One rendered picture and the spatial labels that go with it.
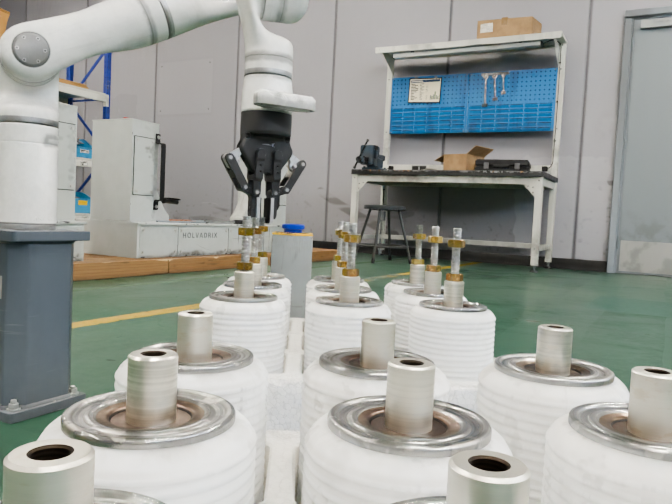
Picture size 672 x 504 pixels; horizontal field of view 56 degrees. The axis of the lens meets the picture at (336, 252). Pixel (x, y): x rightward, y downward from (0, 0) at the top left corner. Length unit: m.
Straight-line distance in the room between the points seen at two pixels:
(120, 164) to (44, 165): 2.35
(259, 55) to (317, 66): 5.75
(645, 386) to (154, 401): 0.22
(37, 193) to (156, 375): 0.86
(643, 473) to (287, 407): 0.41
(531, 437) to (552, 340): 0.07
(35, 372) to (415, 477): 0.93
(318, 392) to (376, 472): 0.13
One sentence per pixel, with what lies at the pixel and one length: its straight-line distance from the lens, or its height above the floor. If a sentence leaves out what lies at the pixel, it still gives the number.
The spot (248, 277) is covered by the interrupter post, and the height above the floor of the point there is 0.28.
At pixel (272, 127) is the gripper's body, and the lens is 0.91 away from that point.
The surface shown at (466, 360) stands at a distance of 0.69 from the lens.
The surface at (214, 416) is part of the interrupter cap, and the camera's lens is 0.30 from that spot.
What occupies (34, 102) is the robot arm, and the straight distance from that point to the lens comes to 1.17.
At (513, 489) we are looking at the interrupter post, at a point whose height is 0.28.
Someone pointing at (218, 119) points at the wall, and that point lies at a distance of 7.29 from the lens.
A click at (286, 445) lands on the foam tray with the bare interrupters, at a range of 0.47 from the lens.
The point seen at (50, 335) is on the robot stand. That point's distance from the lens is 1.14.
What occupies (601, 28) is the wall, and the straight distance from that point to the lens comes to 5.88.
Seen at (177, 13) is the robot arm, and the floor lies 0.68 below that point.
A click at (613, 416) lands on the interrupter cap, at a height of 0.25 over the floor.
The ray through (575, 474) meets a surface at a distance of 0.32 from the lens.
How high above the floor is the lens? 0.35
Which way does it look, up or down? 3 degrees down
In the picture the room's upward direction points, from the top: 3 degrees clockwise
